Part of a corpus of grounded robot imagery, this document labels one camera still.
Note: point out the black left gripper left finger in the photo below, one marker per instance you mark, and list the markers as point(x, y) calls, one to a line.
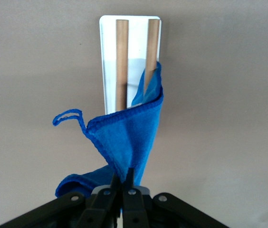
point(100, 209)

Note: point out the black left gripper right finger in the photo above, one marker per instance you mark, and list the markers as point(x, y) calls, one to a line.
point(136, 209)

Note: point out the blue microfibre towel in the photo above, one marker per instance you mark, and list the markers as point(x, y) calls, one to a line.
point(129, 133)

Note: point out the white rack with wooden bars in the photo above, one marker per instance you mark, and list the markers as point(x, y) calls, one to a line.
point(136, 35)

